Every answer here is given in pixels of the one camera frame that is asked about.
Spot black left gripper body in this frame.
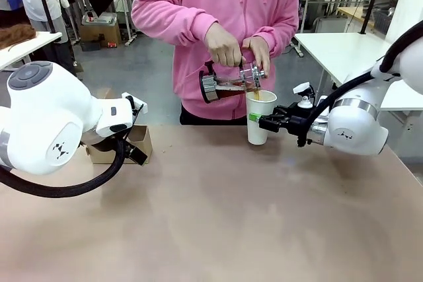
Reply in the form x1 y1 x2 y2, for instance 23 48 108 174
81 129 118 153

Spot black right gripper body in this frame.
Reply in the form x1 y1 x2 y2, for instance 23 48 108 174
284 102 314 149

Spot white paper cup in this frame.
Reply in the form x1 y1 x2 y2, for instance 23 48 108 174
245 90 278 146

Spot brown cardboard cup carrier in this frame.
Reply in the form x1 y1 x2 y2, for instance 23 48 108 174
85 87 153 164

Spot glass french press with tea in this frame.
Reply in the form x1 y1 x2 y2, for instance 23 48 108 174
198 59 267 104

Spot person's left forearm pink sleeve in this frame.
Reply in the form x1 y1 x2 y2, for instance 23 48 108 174
252 6 300 61

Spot person's right forearm pink sleeve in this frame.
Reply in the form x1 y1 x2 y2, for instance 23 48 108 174
131 0 219 48

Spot person's left hand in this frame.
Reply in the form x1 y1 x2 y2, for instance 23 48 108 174
241 35 272 79

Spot person's right hand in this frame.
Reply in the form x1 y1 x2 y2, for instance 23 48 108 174
204 23 245 69

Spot person's black trousers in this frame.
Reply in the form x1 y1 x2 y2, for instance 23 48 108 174
179 102 249 127

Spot large white side table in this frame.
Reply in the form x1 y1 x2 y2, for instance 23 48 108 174
293 32 423 112

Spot cardboard box on floor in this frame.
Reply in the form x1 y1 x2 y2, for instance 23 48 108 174
79 12 122 49

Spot wooden background table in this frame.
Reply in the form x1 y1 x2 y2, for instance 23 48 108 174
336 5 376 29

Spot white table with fur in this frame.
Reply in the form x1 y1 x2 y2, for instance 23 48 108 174
0 30 63 72

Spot brown furry item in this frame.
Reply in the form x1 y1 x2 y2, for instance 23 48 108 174
0 24 36 50

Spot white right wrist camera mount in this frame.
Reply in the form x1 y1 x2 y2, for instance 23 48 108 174
292 81 315 109

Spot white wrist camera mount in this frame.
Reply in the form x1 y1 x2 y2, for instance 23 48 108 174
121 92 148 115
292 81 315 109

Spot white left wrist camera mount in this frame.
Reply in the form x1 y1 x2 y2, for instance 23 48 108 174
121 92 148 115

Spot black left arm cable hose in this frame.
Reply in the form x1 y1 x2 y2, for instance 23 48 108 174
0 138 127 199

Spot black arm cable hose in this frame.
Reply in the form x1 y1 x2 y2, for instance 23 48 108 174
0 138 127 199
297 19 423 147

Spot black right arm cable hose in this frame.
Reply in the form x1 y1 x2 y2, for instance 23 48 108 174
297 19 423 147

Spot grey wire basket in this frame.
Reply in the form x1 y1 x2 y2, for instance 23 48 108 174
372 0 401 36

